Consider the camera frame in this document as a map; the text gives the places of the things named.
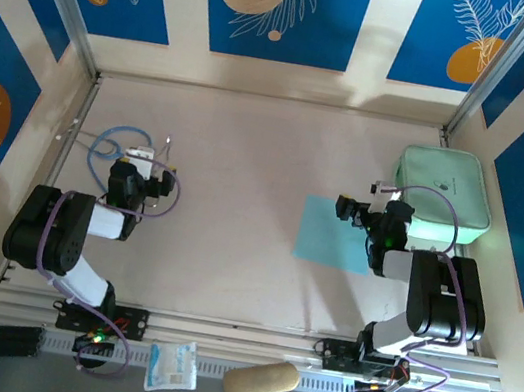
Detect mint green zip case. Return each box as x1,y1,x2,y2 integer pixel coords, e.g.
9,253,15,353
382,138,503,251

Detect black left controller board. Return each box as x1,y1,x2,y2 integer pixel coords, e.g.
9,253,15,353
68,329,119,375

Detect white blue plastic packet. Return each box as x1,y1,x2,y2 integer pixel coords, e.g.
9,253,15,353
140,333,206,392

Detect tan bread roll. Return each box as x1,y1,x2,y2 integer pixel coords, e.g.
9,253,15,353
220,351,303,392

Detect black ribbed block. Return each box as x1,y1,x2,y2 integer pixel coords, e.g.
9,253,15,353
0,319,46,369

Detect thin bent metal wire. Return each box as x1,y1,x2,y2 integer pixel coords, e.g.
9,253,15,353
154,132,176,164

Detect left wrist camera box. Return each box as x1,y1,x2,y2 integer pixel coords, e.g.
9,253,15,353
119,142,158,180

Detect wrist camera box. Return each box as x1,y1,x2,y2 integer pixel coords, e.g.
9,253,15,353
366,177,405,204
119,142,158,180

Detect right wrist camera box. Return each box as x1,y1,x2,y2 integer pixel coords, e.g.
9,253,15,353
366,177,405,204

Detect blue cable loop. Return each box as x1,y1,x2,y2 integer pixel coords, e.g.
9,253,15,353
79,119,157,204

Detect thin grey wire white ends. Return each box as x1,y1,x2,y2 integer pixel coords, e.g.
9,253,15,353
50,103,105,151

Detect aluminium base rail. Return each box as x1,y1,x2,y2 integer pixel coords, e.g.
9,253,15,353
0,272,511,392

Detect grey slotted cable duct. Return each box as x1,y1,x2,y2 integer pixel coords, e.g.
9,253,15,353
36,325,360,392

